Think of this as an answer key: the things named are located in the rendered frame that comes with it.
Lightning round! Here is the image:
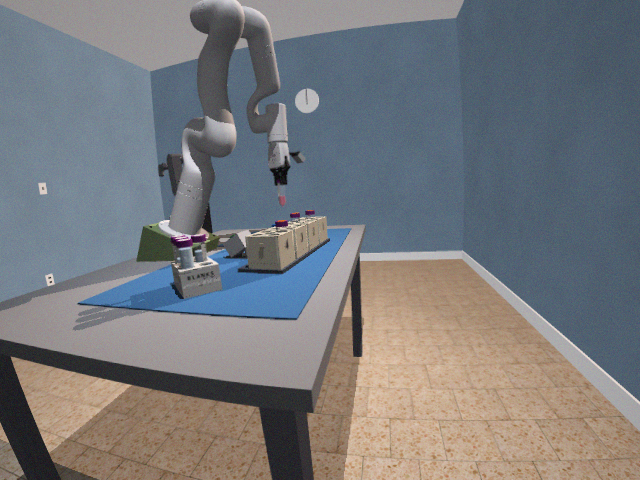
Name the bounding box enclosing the white tube rack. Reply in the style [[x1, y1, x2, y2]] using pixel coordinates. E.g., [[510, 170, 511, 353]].
[[171, 257, 222, 299]]

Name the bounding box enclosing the blue bench mat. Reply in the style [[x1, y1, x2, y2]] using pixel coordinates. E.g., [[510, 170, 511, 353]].
[[78, 228, 351, 320]]

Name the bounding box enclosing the beige block with holes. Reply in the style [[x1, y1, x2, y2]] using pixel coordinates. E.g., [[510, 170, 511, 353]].
[[288, 220, 319, 250], [265, 225, 309, 259], [300, 217, 328, 244], [245, 230, 295, 270]]

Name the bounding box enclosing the beige sloped box with green button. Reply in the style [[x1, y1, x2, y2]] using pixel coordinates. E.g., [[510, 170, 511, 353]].
[[223, 230, 251, 259]]

